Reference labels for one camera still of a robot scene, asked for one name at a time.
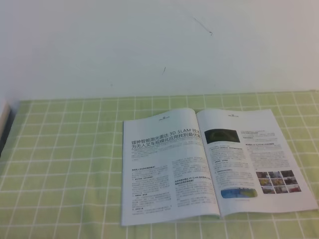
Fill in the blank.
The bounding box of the white robotics magazine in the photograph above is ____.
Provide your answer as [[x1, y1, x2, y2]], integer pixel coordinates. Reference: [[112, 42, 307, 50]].
[[121, 108, 318, 226]]

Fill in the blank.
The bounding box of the green checkered tablecloth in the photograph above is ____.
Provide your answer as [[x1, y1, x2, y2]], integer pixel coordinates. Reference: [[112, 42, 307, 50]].
[[0, 91, 319, 239]]

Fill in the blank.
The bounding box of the beige board at left edge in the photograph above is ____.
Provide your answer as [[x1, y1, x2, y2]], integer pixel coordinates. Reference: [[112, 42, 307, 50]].
[[0, 103, 12, 152]]

